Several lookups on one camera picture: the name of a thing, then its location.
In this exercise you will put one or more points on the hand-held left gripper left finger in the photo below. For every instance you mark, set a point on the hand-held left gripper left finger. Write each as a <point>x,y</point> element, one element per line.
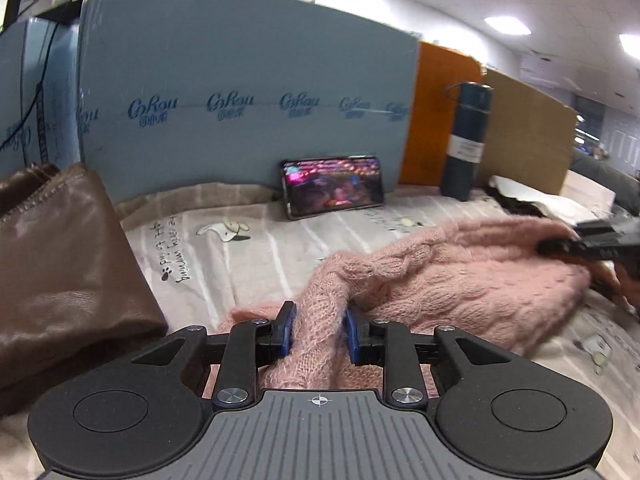
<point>291,332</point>

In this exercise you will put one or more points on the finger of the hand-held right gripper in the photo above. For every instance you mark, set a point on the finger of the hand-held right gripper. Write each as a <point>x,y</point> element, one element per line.
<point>560,247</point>

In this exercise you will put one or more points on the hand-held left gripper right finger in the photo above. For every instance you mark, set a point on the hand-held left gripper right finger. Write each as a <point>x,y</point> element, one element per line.
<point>350,332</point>

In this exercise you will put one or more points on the pink knitted sweater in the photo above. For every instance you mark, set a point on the pink knitted sweater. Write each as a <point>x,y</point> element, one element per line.
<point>450,285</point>

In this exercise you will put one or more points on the person's right hand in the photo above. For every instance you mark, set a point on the person's right hand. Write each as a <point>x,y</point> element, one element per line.
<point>627,280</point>

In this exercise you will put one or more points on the grey cushion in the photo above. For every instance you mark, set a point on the grey cushion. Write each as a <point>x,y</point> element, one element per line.
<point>607,175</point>

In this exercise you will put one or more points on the striped printed bed sheet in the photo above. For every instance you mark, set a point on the striped printed bed sheet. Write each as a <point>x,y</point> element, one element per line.
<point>240,255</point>

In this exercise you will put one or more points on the brown cardboard sheet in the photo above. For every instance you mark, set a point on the brown cardboard sheet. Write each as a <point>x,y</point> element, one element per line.
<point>530,140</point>

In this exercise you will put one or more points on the dark teal insulated bottle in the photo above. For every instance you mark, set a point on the dark teal insulated bottle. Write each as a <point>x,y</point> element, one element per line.
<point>465,145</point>

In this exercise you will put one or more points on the black smartphone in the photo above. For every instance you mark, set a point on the black smartphone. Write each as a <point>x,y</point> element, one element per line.
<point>332,187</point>

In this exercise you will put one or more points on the orange board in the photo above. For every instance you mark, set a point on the orange board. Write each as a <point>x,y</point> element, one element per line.
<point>430,115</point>

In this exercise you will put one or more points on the ceiling light panel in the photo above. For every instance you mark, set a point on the ceiling light panel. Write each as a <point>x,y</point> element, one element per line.
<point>507,25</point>
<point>631,44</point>

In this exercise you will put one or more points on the brown leather garment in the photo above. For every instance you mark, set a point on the brown leather garment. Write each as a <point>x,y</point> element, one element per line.
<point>65,270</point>

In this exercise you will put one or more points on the large blue foam board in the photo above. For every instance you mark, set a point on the large blue foam board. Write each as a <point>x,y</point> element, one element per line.
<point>240,60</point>

